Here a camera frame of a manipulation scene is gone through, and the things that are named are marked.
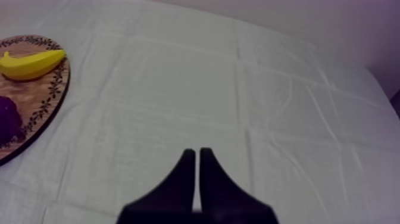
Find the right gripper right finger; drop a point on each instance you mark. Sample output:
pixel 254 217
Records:
pixel 222 197

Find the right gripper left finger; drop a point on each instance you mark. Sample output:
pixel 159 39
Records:
pixel 175 194

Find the round wooden board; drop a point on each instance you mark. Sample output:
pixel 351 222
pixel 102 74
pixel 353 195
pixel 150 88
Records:
pixel 37 100

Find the yellow toy banana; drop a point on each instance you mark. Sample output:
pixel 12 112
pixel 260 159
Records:
pixel 29 66

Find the purple toy grapes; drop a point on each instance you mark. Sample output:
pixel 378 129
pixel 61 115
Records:
pixel 8 120

